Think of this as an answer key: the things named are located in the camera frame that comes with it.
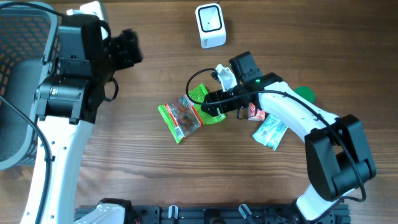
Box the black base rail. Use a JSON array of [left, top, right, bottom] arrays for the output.
[[73, 203, 351, 224]]

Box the grey plastic shopping basket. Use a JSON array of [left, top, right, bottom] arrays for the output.
[[1, 2, 59, 170]]

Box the green lid stock jar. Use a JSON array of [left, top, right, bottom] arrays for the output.
[[294, 86, 315, 103]]

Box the green gummy candy bag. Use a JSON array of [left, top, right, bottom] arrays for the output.
[[157, 94, 226, 144]]

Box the left black camera cable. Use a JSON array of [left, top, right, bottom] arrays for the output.
[[0, 1, 68, 224]]

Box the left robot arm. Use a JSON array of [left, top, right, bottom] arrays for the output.
[[22, 14, 142, 223]]

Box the white barcode scanner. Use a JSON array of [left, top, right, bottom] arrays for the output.
[[195, 3, 226, 49]]

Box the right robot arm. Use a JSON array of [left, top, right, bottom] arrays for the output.
[[201, 52, 376, 223]]

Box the mint green wipes pack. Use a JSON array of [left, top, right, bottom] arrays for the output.
[[252, 114, 288, 151]]

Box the red white tissue pack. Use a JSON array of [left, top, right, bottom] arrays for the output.
[[248, 103, 266, 121]]

